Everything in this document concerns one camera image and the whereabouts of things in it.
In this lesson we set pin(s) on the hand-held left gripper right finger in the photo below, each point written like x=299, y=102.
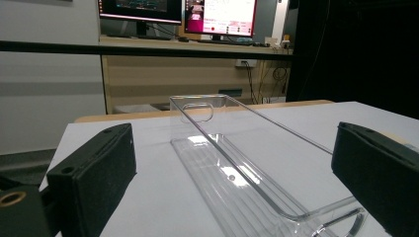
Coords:
x=375, y=171

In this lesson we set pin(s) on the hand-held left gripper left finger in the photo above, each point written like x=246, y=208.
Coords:
x=89, y=177

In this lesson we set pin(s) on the clear plastic storage bin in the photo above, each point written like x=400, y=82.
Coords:
x=230, y=177

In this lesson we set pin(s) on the white table cover board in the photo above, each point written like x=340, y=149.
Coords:
x=148, y=197

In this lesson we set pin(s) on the white partition panel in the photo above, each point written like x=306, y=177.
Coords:
x=49, y=98

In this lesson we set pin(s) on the black curtain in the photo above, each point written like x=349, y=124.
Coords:
x=362, y=49

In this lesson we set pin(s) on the light wooden desk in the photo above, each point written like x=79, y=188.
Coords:
x=171, y=79

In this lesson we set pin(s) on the dark-screen computer monitor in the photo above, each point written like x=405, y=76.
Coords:
x=138, y=8

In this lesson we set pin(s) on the black keyboard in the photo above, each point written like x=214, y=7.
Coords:
x=224, y=41

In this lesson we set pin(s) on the pink-screen computer monitor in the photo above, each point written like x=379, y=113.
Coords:
x=227, y=16

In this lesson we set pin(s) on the black horizontal frame bar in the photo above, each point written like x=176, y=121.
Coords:
x=66, y=47

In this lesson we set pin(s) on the white wall socket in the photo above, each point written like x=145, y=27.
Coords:
x=245, y=63

